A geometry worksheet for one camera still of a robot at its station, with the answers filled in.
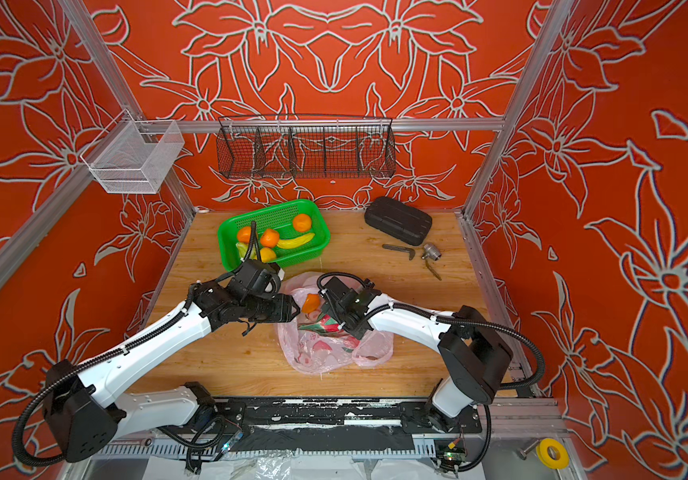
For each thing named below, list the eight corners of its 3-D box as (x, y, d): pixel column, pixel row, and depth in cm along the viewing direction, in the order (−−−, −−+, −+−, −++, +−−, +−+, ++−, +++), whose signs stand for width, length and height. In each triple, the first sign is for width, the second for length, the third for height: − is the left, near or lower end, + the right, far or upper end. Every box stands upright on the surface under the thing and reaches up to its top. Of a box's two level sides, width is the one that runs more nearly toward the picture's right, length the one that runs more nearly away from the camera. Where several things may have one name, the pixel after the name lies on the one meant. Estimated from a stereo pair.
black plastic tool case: (360, 218, 117) (360, 210, 114) (379, 199, 125) (380, 190, 121) (417, 248, 107) (419, 240, 103) (434, 225, 115) (437, 216, 111)
